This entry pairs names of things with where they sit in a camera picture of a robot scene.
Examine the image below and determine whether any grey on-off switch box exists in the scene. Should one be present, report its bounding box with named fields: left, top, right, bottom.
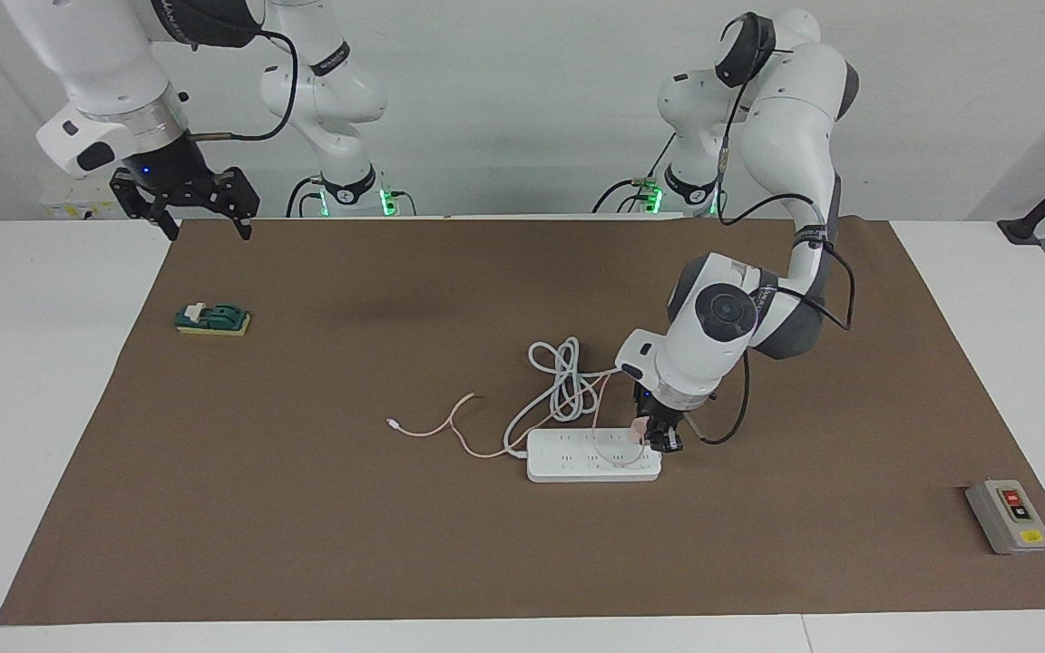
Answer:
left=965, top=479, right=1045, bottom=556

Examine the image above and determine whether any white power cord with plug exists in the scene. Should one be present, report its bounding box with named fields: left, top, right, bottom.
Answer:
left=502, top=337, right=637, bottom=459

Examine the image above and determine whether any pink charging cable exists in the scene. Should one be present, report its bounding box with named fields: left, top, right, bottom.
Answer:
left=386, top=372, right=659, bottom=468

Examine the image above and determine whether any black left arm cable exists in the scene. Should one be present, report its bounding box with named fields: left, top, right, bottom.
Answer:
left=693, top=14, right=855, bottom=445

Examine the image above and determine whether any green knife switch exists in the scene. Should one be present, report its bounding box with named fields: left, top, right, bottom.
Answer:
left=174, top=301, right=252, bottom=337

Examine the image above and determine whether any white yellow-labelled wall socket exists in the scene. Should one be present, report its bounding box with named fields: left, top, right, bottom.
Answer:
left=40, top=186, right=124, bottom=221

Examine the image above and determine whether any white power strip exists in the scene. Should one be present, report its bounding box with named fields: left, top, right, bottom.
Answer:
left=525, top=428, right=664, bottom=483

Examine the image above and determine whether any black base cable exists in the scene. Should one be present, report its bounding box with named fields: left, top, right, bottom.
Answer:
left=285, top=175, right=328, bottom=219
left=593, top=136, right=678, bottom=215

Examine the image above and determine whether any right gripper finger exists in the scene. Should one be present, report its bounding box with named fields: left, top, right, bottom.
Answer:
left=111, top=172, right=181, bottom=242
left=210, top=167, right=260, bottom=240

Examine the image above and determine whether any brown table mat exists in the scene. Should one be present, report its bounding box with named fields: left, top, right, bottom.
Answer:
left=0, top=216, right=1045, bottom=627

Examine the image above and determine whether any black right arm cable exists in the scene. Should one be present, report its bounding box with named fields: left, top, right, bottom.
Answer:
left=187, top=27, right=298, bottom=143

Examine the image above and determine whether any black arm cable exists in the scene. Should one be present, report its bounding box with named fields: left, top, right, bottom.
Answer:
left=187, top=27, right=298, bottom=143
left=693, top=14, right=855, bottom=445

